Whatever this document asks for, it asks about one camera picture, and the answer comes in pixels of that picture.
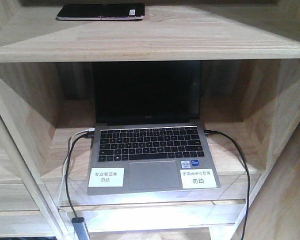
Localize silver laptop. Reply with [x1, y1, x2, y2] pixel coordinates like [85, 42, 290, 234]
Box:
[87, 60, 221, 195]

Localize grey usb hub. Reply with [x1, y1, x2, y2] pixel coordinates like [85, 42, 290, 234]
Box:
[71, 217, 90, 240]

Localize black foldable phone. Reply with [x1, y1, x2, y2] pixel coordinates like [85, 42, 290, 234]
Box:
[56, 3, 145, 21]

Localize black laptop cable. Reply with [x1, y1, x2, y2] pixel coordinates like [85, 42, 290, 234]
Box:
[204, 129, 251, 240]

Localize wooden shelf unit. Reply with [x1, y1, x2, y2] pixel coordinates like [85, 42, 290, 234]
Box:
[0, 0, 300, 240]

